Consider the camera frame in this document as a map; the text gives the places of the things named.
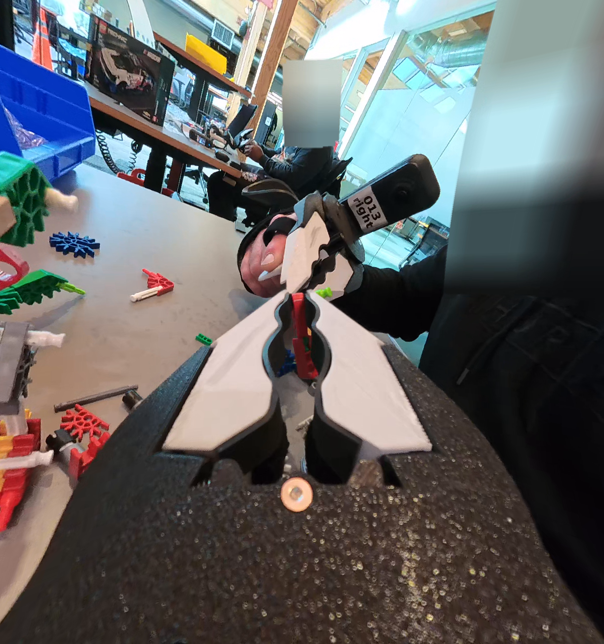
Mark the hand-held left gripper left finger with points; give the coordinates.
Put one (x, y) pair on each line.
(227, 392)

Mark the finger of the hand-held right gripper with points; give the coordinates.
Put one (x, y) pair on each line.
(302, 252)
(339, 267)

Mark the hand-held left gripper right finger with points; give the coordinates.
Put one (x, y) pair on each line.
(367, 392)

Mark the orange rod blue connector frame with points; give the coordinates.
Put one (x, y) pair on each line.
(285, 365)

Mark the red connector pair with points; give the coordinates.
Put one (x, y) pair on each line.
(300, 322)

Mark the multicolour toy model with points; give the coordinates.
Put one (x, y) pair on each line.
(10, 191)

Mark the small green clip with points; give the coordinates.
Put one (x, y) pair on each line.
(203, 339)

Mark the red connector white rod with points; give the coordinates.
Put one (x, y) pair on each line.
(153, 285)

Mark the thin grey rod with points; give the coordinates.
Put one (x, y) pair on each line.
(96, 395)

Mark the small red connector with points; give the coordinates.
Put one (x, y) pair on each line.
(84, 421)

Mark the red bucket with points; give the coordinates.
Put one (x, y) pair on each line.
(131, 177)

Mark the wooden pillar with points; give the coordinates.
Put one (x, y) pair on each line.
(272, 50)

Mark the blue snowflake connector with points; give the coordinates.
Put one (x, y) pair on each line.
(74, 244)

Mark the yellow crate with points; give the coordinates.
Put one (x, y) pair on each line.
(206, 50)

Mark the red yellow connector cluster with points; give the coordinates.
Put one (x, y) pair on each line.
(0, 498)
(10, 448)

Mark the black toy car box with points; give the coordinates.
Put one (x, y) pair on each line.
(131, 68)

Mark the blue plastic bin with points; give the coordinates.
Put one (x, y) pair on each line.
(41, 101)

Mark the clear plastic bag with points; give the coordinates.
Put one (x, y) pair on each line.
(22, 129)

